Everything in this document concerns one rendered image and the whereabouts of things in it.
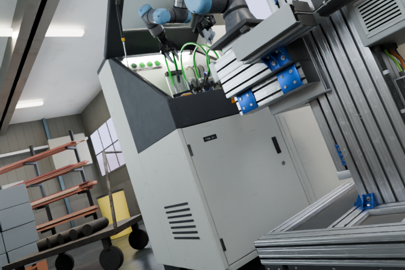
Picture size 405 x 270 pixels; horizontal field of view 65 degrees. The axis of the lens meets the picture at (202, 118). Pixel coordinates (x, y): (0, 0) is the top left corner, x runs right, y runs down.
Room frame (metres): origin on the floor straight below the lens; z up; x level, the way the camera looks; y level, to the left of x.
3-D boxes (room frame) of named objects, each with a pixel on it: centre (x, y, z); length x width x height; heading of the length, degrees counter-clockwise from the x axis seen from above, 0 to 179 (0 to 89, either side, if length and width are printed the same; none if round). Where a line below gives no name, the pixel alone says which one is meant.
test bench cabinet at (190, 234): (1.99, 0.01, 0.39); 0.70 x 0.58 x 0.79; 125
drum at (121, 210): (5.31, 1.85, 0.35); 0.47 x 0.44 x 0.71; 40
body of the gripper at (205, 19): (1.72, -0.20, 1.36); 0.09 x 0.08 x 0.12; 34
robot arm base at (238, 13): (1.30, -0.29, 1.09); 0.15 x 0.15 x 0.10
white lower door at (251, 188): (1.76, -0.15, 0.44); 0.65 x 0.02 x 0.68; 125
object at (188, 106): (1.77, -0.14, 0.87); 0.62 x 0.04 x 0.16; 125
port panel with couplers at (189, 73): (2.32, -0.05, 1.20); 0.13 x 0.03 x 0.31; 125
